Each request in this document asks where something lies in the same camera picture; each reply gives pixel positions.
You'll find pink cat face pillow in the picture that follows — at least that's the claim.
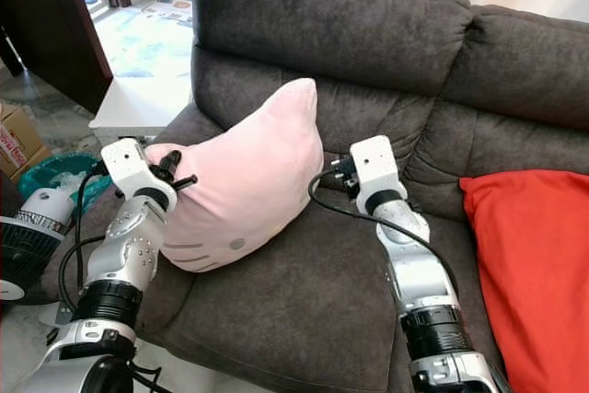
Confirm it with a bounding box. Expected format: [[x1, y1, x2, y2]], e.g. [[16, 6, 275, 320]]
[[147, 78, 325, 272]]

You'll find dark grey fabric sofa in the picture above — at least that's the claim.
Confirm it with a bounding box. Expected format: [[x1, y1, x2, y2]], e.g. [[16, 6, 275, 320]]
[[55, 0, 589, 393]]

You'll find patterned floor mat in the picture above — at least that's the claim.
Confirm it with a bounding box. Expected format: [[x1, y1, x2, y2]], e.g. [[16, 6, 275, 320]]
[[141, 0, 194, 26]]

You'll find black and white floor fan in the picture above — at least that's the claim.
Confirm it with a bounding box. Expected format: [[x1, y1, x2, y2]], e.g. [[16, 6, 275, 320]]
[[0, 186, 79, 325]]

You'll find red pillow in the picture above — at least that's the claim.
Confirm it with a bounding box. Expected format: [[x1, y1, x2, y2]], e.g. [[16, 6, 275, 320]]
[[460, 169, 589, 393]]

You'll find white side table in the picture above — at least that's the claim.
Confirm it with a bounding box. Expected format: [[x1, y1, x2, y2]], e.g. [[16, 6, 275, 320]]
[[89, 75, 194, 147]]

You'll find teal plastic basket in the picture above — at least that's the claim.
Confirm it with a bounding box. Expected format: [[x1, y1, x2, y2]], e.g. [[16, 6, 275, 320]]
[[18, 152, 111, 206]]

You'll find brown cardboard box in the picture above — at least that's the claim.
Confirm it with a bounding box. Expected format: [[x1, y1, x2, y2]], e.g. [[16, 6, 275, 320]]
[[0, 101, 53, 182]]

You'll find dark wooden door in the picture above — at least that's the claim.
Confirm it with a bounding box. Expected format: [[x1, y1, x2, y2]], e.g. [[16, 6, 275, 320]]
[[0, 0, 113, 115]]

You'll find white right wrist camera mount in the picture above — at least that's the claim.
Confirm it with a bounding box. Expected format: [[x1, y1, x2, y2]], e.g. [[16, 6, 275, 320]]
[[348, 135, 409, 214]]

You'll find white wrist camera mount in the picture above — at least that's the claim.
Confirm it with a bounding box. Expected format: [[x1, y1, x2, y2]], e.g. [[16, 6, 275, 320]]
[[348, 135, 409, 214], [101, 138, 178, 212]]

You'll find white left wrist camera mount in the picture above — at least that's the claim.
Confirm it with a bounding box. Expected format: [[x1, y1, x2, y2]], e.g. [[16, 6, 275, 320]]
[[101, 138, 178, 212]]

